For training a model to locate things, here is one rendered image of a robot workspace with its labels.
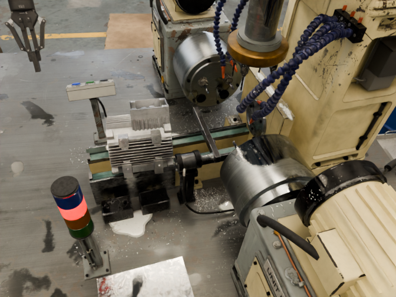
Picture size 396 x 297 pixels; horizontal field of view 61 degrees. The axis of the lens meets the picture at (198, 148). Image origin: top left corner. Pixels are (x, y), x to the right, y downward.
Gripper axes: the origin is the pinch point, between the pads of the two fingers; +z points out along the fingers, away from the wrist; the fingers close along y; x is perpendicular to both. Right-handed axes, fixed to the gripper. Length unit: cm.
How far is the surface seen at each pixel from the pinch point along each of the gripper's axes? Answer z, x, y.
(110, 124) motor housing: 18.7, -27.3, 21.0
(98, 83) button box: 9.7, -3.7, 19.3
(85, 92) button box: 12.1, -3.8, 14.5
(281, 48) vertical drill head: 0, -42, 72
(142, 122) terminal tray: 19.1, -29.7, 30.7
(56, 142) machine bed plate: 33.8, 11.1, -1.7
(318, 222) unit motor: 28, -85, 55
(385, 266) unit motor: 29, -98, 58
